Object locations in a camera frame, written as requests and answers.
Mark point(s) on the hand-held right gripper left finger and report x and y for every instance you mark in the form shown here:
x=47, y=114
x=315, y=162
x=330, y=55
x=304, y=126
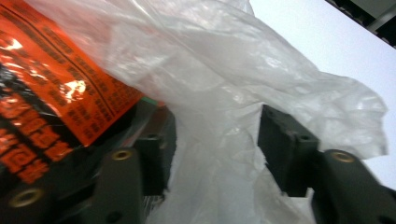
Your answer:
x=155, y=161

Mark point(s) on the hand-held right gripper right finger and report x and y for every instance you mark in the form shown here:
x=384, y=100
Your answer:
x=286, y=155

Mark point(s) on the clear plastic bag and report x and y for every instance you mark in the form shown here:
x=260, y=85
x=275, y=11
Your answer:
x=218, y=62

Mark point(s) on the orange and black snack packet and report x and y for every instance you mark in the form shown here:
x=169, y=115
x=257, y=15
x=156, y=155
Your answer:
x=46, y=77

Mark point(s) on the white table mat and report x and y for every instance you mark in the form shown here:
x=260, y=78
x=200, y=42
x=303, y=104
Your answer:
x=342, y=46

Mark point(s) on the aluminium floor rail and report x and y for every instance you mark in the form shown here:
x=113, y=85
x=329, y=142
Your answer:
x=384, y=17

